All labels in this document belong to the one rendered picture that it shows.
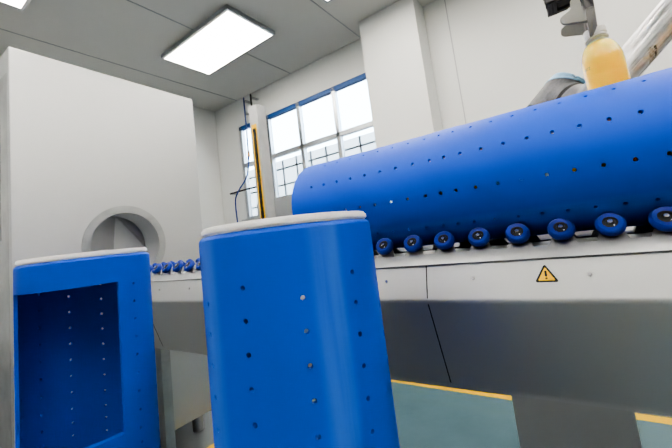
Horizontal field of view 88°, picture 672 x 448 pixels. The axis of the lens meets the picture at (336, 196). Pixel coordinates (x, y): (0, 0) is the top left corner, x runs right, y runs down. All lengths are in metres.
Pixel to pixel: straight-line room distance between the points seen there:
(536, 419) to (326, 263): 1.00
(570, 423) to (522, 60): 3.17
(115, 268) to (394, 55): 3.52
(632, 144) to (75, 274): 1.12
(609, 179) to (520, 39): 3.30
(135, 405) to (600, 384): 0.99
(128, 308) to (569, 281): 0.96
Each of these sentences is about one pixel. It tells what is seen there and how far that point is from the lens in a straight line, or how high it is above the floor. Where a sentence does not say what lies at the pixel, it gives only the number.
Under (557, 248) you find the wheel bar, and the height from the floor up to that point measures 0.93.
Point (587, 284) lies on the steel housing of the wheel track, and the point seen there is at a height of 0.86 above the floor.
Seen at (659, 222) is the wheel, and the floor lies 0.96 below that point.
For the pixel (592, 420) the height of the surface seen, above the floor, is 0.42.
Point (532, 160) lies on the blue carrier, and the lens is 0.76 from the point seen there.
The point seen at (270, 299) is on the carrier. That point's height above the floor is 0.93.
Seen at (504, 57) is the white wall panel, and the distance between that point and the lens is 3.96.
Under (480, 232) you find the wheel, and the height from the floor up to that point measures 0.97.
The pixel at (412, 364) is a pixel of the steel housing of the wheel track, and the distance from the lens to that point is 0.95.
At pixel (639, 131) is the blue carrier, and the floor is 1.11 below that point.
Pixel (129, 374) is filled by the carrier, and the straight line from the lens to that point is 1.04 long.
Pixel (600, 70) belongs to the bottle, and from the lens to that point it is 0.92.
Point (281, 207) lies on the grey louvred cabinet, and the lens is 3.33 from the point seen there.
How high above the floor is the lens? 1.00
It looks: 7 degrees up
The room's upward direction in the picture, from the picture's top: 7 degrees counter-clockwise
